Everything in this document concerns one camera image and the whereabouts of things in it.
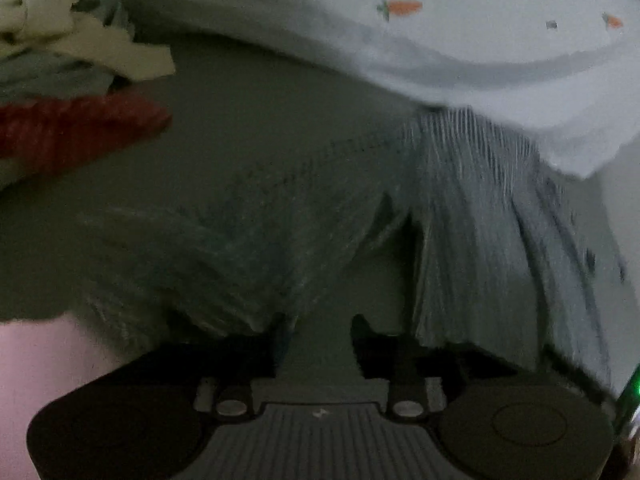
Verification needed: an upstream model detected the grey green cloth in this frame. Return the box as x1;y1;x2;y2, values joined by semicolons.
0;55;117;103

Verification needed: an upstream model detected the olive green blanket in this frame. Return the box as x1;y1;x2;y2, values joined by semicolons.
0;32;421;323

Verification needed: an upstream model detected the grey striped garment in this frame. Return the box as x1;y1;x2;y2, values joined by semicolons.
75;105;626;396

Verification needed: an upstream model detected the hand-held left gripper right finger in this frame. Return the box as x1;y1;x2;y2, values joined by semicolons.
350;314;427;418

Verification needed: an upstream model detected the red knitted cloth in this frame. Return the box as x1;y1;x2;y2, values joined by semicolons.
0;94;173;177

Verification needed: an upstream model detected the white carrot print sheet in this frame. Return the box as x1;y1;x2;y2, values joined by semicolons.
95;0;640;178

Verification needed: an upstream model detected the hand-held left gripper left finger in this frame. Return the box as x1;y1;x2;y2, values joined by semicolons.
215;316;301;418

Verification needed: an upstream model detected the cream cloth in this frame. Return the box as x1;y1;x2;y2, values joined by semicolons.
0;0;177;81

